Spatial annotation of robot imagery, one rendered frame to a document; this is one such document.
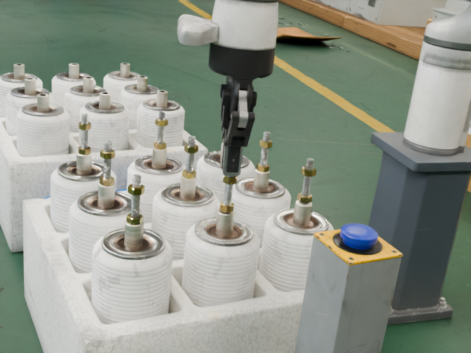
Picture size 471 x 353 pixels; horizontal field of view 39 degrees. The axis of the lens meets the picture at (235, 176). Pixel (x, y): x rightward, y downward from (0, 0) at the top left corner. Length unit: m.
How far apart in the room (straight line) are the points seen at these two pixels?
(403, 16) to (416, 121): 3.16
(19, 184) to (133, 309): 0.52
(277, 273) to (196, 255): 0.13
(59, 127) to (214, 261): 0.54
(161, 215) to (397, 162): 0.42
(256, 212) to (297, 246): 0.12
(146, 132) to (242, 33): 0.64
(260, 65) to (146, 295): 0.30
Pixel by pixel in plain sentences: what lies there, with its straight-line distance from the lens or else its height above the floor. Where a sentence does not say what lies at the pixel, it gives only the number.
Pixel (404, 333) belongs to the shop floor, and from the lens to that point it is 1.19.
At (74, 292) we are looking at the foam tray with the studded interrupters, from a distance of 0.86.
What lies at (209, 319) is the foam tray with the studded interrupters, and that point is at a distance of 0.82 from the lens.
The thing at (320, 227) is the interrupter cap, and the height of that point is 0.25.
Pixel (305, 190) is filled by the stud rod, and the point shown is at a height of 0.30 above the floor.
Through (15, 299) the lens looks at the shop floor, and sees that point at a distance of 1.18.
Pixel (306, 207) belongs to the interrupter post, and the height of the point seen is 0.28.
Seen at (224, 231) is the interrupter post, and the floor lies 0.26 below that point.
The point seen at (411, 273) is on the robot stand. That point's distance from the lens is 1.18.
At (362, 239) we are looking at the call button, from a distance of 0.71.
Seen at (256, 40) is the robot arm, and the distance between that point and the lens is 0.74.
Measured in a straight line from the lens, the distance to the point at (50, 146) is 1.28.
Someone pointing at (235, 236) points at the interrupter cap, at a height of 0.25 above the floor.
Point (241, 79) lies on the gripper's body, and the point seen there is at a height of 0.46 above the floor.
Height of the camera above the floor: 0.63
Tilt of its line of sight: 22 degrees down
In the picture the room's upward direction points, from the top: 6 degrees clockwise
